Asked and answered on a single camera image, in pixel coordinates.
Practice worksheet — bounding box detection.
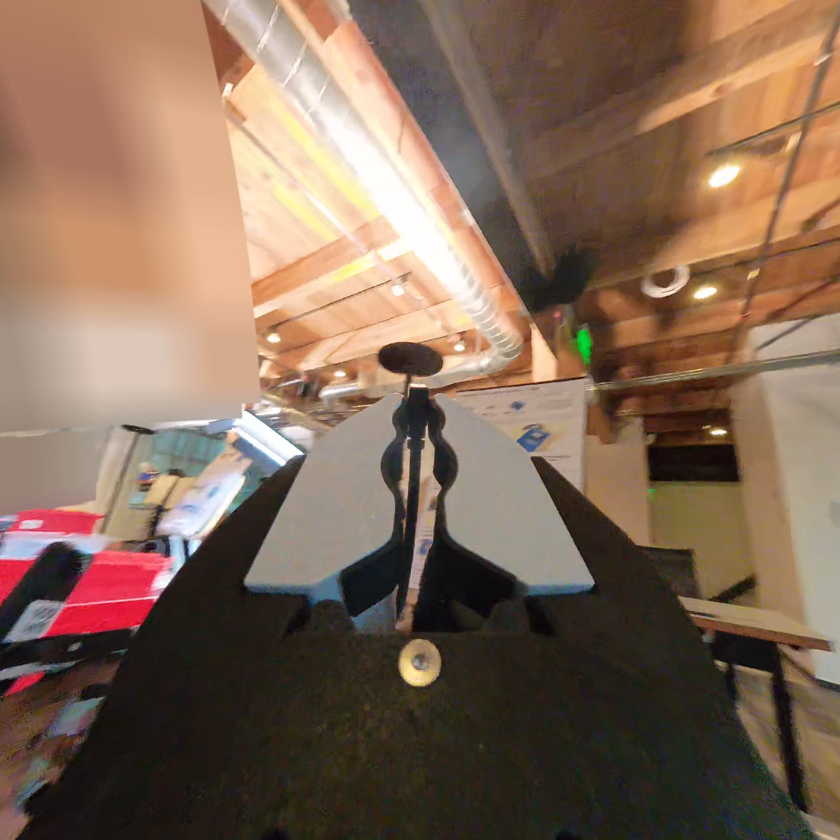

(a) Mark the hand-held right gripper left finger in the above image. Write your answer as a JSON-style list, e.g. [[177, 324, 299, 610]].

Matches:
[[243, 391, 405, 618]]

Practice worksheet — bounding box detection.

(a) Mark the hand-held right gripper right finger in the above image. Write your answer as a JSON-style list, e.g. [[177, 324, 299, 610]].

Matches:
[[415, 392, 597, 630]]

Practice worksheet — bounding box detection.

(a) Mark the grey plug black cable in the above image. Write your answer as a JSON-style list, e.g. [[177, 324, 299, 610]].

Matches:
[[394, 386, 433, 618]]

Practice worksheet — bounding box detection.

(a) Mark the red plastic crate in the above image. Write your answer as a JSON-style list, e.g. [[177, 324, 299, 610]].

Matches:
[[0, 508, 175, 641]]

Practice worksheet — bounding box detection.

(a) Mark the studio light panel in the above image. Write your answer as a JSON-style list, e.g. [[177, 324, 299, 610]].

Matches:
[[233, 410, 306, 468]]

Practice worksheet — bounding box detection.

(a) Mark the instruction poster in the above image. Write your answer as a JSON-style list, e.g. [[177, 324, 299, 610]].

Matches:
[[456, 377, 587, 490]]

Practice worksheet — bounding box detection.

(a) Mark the cardboard poster board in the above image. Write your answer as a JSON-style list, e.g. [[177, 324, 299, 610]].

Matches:
[[157, 446, 256, 540]]

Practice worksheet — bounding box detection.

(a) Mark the black round disc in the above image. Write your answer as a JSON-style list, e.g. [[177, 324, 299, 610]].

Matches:
[[377, 341, 445, 389]]

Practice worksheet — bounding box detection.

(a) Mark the metal conduit pipe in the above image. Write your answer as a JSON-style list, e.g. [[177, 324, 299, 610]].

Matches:
[[587, 348, 840, 395]]

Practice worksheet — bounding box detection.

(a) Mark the wooden top table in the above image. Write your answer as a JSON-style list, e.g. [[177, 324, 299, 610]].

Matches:
[[679, 594, 834, 815]]

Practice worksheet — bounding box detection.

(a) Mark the grey ceiling pipe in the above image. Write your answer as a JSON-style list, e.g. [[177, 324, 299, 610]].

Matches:
[[420, 0, 555, 277]]

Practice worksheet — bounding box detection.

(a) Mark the white coiled cable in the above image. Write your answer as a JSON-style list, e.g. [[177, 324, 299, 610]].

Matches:
[[640, 264, 691, 299]]

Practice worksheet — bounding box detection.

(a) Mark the silver ventilation duct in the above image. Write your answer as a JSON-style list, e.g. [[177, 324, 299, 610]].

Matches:
[[203, 0, 527, 382]]

